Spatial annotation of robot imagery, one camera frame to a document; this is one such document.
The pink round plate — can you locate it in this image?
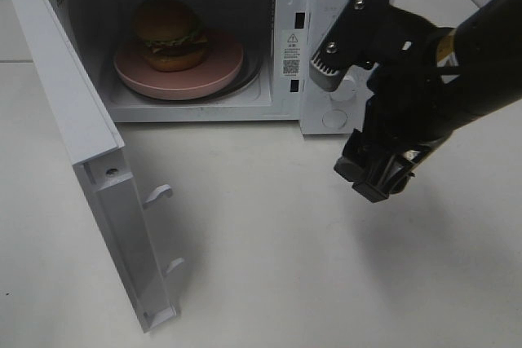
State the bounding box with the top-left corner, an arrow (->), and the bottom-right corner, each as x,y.
113,30 -> 245,101

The round white door-release button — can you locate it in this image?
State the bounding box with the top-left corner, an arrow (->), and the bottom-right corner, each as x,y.
322,109 -> 347,130

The lower white round knob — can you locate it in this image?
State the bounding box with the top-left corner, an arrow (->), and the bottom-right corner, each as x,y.
329,75 -> 357,103

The white microwave oven body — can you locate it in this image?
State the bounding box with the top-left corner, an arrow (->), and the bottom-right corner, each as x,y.
57,0 -> 368,134

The burger with lettuce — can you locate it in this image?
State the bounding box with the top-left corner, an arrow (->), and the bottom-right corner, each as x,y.
132,0 -> 209,72

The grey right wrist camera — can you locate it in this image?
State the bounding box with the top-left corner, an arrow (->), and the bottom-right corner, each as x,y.
309,0 -> 361,92

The glass microwave turntable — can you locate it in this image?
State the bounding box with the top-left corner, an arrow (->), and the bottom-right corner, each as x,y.
120,55 -> 262,105

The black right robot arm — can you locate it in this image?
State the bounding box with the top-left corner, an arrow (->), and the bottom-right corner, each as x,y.
334,0 -> 521,202

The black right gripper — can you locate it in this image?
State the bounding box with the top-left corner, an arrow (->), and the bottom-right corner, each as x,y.
334,0 -> 453,203

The white microwave door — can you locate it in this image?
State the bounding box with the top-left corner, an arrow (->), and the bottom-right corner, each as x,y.
12,0 -> 184,332

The white warning label sticker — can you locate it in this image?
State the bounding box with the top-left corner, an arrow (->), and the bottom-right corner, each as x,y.
281,29 -> 306,77

